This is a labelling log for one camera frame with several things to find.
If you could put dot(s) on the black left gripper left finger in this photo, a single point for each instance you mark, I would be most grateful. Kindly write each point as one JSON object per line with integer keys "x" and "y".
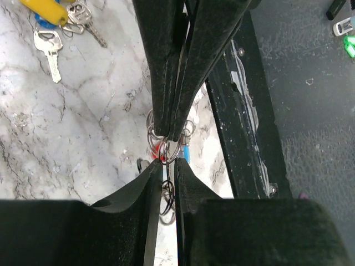
{"x": 120, "y": 229}

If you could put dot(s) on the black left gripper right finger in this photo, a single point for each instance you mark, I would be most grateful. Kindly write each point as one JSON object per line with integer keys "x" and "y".
{"x": 216, "y": 231}

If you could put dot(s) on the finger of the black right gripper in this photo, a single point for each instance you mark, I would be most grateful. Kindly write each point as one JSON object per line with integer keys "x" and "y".
{"x": 163, "y": 26}
{"x": 212, "y": 26}

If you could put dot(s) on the red key tag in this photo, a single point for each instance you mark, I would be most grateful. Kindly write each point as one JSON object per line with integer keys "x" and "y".
{"x": 159, "y": 151}

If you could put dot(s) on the blue handled key ring organiser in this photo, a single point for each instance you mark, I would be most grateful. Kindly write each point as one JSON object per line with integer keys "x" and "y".
{"x": 181, "y": 149}

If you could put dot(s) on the yellow tagged key bunch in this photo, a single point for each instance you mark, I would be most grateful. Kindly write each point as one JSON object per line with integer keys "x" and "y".
{"x": 57, "y": 14}

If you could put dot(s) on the silver key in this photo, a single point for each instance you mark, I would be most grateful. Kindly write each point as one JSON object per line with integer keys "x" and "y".
{"x": 49, "y": 42}

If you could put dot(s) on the green key tag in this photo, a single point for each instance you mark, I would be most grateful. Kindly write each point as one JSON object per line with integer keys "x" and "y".
{"x": 349, "y": 45}

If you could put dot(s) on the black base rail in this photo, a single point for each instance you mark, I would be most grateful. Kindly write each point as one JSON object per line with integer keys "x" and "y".
{"x": 245, "y": 120}

